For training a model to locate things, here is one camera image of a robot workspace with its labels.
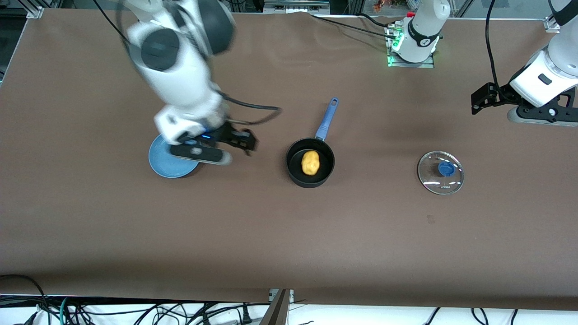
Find black cable bundle under table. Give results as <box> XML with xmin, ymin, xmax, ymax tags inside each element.
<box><xmin>0</xmin><ymin>274</ymin><xmax>271</xmax><ymax>325</ymax></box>

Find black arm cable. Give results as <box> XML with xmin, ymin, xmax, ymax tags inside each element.
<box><xmin>485</xmin><ymin>0</ymin><xmax>503</xmax><ymax>91</ymax></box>
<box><xmin>216</xmin><ymin>89</ymin><xmax>282</xmax><ymax>125</ymax></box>

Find glass lid with blue knob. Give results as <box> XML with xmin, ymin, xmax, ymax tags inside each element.
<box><xmin>417</xmin><ymin>151</ymin><xmax>465</xmax><ymax>195</ymax></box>

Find dark pot with blue handle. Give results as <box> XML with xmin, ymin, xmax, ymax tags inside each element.
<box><xmin>286</xmin><ymin>97</ymin><xmax>339</xmax><ymax>188</ymax></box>

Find blue round plate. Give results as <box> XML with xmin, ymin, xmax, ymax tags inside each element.
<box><xmin>149</xmin><ymin>134</ymin><xmax>200</xmax><ymax>178</ymax></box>

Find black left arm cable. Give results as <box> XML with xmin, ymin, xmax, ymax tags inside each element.
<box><xmin>485</xmin><ymin>0</ymin><xmax>503</xmax><ymax>91</ymax></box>

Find black cable on table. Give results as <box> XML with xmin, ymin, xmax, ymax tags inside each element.
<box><xmin>311</xmin><ymin>13</ymin><xmax>399</xmax><ymax>40</ymax></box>

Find yellow potato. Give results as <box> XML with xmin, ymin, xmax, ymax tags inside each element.
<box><xmin>301</xmin><ymin>150</ymin><xmax>321</xmax><ymax>176</ymax></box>

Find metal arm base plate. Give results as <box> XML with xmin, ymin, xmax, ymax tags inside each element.
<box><xmin>385</xmin><ymin>22</ymin><xmax>436</xmax><ymax>69</ymax></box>

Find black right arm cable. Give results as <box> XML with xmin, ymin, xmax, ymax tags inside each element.
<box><xmin>216</xmin><ymin>89</ymin><xmax>282</xmax><ymax>125</ymax></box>

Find black cables under table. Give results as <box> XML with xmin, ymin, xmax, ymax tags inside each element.
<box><xmin>422</xmin><ymin>307</ymin><xmax>520</xmax><ymax>325</ymax></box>

